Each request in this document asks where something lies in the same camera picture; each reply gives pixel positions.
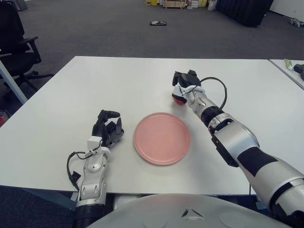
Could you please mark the grey bin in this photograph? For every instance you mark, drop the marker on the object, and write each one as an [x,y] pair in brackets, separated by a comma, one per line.
[22,4]

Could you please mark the wooden pallet crate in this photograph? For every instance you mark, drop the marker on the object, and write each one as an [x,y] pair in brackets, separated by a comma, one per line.
[173,4]

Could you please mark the stack of white boxes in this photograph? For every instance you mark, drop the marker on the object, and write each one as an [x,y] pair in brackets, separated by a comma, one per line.
[192,4]

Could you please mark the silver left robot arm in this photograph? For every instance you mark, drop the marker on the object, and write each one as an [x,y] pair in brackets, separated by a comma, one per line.
[91,166]

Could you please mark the red object under desk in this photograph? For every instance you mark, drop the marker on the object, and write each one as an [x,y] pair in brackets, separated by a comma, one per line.
[2,117]

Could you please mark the black office chair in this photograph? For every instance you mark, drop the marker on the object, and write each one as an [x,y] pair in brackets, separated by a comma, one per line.
[14,59]

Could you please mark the red yellow apple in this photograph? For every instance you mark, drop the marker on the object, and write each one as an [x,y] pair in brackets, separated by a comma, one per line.
[179,102]

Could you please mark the blue grey table frame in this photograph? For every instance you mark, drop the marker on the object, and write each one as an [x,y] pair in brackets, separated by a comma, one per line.
[47,197]

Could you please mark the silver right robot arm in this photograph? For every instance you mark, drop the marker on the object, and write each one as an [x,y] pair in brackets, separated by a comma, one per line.
[237,147]

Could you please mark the light grey desk leg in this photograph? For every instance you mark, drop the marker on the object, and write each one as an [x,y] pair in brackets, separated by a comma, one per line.
[12,80]

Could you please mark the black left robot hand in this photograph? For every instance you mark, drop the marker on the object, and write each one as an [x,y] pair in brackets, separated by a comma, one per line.
[101,129]

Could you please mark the white plastic bag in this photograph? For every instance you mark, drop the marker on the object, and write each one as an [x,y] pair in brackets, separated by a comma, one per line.
[211,5]

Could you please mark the green white tube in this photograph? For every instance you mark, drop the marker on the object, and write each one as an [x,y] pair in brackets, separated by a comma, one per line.
[288,64]

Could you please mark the black curtain partition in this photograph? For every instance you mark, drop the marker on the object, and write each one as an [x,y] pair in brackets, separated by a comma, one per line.
[244,12]

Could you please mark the grey robot torso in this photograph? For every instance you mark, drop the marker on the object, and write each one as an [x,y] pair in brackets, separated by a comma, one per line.
[166,209]

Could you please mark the pink round plate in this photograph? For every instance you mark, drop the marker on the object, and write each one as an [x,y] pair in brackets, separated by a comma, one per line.
[162,139]

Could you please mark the black handheld controller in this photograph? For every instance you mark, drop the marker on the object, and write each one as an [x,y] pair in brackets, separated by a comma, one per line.
[299,68]

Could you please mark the grey quadruped robot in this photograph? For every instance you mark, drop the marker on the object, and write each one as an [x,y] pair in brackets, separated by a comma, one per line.
[295,22]

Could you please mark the yellow cardboard box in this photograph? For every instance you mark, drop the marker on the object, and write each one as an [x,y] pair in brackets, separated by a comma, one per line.
[151,2]

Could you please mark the flat black floor object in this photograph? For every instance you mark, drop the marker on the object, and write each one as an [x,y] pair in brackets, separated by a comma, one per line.
[158,23]

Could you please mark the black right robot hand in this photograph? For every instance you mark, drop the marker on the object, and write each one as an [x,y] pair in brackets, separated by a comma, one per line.
[187,79]

